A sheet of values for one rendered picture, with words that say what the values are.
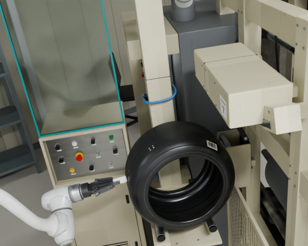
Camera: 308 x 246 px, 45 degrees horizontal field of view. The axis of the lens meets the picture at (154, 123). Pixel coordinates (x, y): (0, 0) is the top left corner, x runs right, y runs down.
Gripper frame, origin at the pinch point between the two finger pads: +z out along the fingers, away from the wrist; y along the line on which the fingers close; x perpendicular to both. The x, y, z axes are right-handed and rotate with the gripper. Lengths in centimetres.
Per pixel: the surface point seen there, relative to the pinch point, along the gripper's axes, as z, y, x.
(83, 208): -39, 53, 50
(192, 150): 39.3, -9.9, -11.6
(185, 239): 24, -6, 46
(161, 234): 12.3, -11.0, 32.5
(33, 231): -112, 119, 109
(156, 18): 40, 24, -69
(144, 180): 13.2, -12.2, -4.1
